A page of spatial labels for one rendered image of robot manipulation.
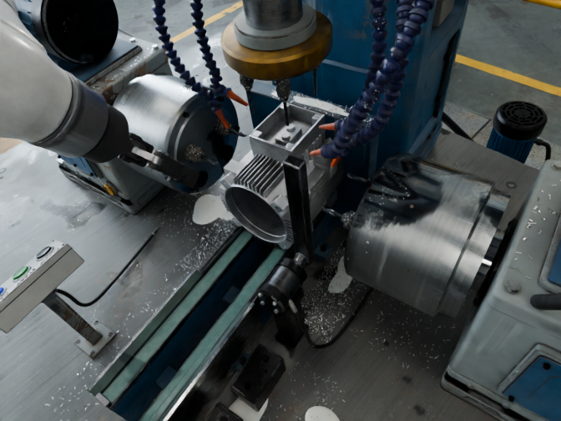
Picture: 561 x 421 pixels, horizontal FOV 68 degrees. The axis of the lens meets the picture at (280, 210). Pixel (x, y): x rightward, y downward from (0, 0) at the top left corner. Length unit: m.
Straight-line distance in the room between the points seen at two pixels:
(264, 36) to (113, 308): 0.72
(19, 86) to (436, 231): 0.54
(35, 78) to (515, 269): 0.59
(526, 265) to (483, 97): 2.37
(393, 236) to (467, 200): 0.12
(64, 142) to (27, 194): 0.98
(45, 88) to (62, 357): 0.72
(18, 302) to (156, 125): 0.41
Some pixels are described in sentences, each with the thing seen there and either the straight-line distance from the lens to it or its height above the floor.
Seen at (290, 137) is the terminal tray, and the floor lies 1.13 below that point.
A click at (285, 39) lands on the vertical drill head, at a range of 0.66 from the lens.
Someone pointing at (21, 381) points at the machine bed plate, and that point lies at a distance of 1.11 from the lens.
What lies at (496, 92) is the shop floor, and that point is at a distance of 3.02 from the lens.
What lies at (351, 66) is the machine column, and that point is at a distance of 0.92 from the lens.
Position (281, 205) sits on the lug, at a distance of 0.76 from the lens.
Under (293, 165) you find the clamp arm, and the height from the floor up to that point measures 1.25.
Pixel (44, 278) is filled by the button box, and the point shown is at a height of 1.06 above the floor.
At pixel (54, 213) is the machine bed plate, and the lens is 1.37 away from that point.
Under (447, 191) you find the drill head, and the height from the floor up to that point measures 1.16.
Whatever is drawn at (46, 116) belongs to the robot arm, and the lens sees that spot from 0.49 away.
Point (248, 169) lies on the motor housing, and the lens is 0.81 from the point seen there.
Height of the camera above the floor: 1.65
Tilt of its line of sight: 50 degrees down
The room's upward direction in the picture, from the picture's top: 10 degrees counter-clockwise
